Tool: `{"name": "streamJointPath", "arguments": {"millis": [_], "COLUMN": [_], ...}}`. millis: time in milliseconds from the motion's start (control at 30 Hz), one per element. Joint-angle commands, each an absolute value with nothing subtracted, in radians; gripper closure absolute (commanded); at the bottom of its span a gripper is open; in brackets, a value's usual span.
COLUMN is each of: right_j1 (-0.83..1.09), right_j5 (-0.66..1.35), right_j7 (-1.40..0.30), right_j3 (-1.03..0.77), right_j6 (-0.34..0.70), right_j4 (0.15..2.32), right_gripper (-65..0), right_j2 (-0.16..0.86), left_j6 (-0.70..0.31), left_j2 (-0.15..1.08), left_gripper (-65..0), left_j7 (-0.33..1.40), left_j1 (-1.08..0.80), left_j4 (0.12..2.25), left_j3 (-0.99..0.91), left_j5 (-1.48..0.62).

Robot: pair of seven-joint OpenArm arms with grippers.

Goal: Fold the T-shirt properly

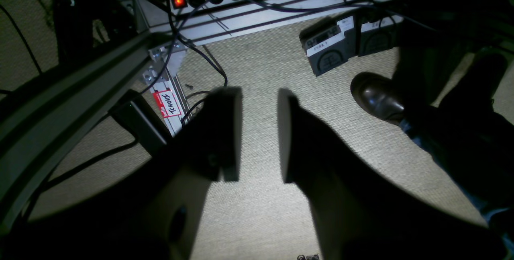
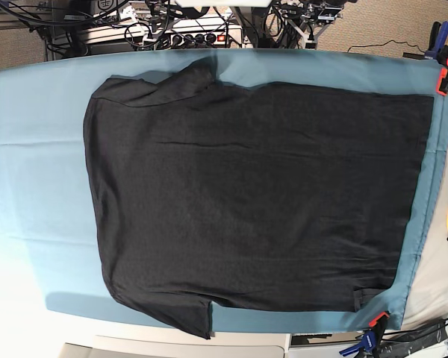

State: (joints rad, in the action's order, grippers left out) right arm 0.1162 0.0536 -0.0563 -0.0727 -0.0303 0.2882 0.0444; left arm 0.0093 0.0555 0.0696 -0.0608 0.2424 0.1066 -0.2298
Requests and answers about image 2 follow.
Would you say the blue orange clamp lower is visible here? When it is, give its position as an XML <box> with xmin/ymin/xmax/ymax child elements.
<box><xmin>339</xmin><ymin>311</ymin><xmax>390</xmax><ymax>358</ymax></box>

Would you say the teal table cloth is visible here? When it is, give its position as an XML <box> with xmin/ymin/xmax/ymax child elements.
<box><xmin>0</xmin><ymin>50</ymin><xmax>448</xmax><ymax>333</ymax></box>

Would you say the orange black clamp upper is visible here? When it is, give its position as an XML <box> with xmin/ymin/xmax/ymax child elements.
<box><xmin>436</xmin><ymin>45</ymin><xmax>448</xmax><ymax>95</ymax></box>

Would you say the black bag with cables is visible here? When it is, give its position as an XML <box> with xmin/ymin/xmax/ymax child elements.
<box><xmin>376</xmin><ymin>318</ymin><xmax>448</xmax><ymax>357</ymax></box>

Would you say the white tray bottom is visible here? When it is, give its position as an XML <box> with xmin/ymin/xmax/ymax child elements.
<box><xmin>59</xmin><ymin>336</ymin><xmax>287</xmax><ymax>357</ymax></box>

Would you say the blue handled clamp top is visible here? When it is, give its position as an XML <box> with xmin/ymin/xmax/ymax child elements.
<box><xmin>424</xmin><ymin>21</ymin><xmax>448</xmax><ymax>60</ymax></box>

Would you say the white power strip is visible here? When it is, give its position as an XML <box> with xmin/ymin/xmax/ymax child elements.
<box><xmin>152</xmin><ymin>23</ymin><xmax>243</xmax><ymax>50</ymax></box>

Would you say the dark grey T-shirt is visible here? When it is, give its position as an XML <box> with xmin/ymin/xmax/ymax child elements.
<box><xmin>84</xmin><ymin>64</ymin><xmax>434</xmax><ymax>338</ymax></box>

